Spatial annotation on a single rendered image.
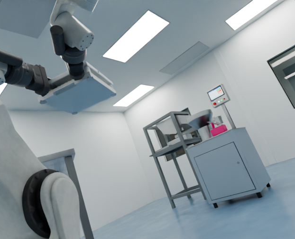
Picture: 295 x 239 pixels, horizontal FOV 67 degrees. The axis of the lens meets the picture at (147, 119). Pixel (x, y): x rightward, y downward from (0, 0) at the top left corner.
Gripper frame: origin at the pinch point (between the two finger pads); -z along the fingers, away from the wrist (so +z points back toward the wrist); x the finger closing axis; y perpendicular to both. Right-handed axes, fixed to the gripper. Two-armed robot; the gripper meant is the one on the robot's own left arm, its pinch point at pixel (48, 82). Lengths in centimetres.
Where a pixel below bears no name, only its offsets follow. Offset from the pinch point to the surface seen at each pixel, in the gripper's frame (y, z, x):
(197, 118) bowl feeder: 21, -222, 1
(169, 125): -37, -308, -21
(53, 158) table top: -33.1, -27.0, 21.5
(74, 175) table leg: -29, -34, 33
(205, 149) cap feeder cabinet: 18, -206, 41
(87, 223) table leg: -29, -33, 59
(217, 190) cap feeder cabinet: 11, -207, 89
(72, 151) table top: -26.2, -34.3, 20.1
